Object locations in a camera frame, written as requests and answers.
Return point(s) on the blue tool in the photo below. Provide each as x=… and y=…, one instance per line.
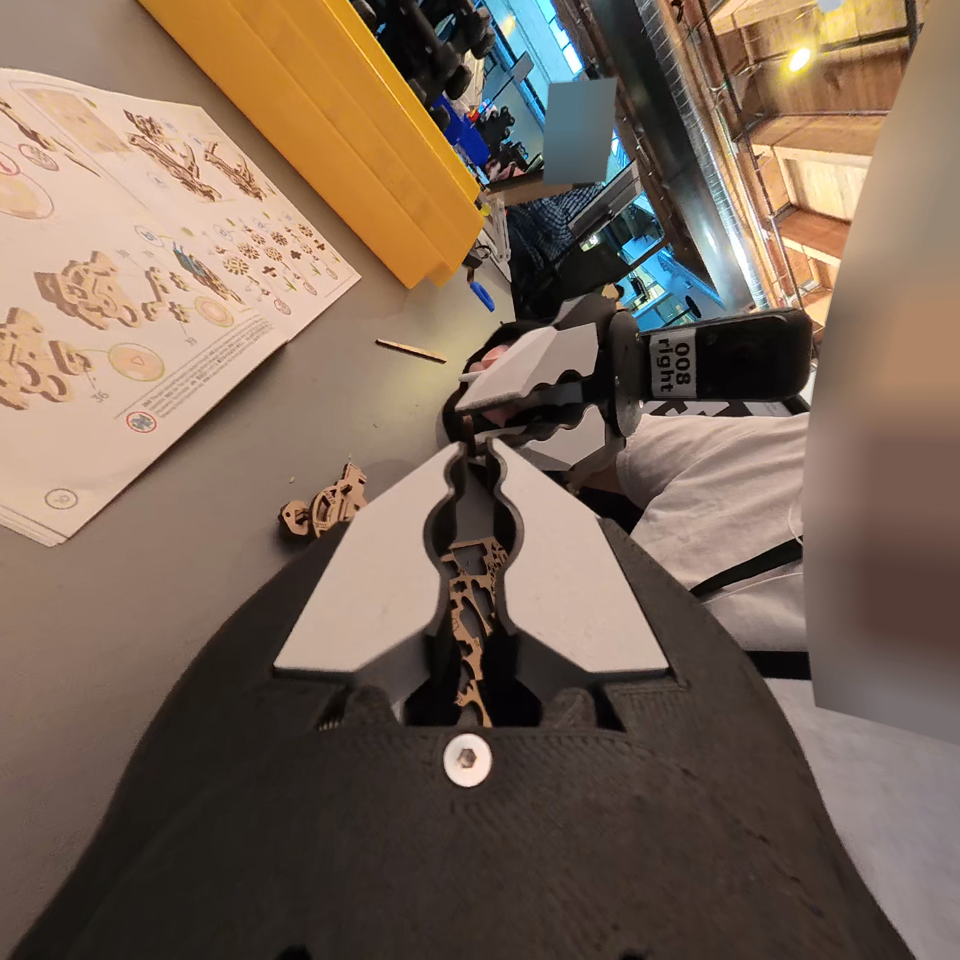
x=481, y=294

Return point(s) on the wooden model assembly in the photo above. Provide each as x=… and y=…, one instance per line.
x=334, y=499

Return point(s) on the metal ventilation duct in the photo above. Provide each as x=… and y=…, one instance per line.
x=697, y=150

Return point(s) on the person's torso in white shirt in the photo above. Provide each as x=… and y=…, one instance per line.
x=712, y=510

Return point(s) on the wooden cutout parts sheet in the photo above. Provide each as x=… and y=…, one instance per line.
x=469, y=600

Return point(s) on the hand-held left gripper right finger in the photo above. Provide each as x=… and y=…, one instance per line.
x=585, y=592

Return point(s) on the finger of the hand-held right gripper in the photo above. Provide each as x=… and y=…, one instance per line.
x=559, y=442
x=517, y=367

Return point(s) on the illustrated instruction booklet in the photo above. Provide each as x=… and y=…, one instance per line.
x=150, y=390

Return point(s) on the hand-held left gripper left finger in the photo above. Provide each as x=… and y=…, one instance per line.
x=360, y=592

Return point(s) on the yellow plastic bin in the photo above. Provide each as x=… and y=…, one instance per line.
x=337, y=112

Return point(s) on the round ceiling lamp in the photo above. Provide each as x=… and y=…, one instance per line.
x=799, y=58

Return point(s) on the person's right hand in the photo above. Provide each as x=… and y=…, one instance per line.
x=495, y=346

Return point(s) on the thin wooden stick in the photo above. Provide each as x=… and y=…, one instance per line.
x=411, y=351

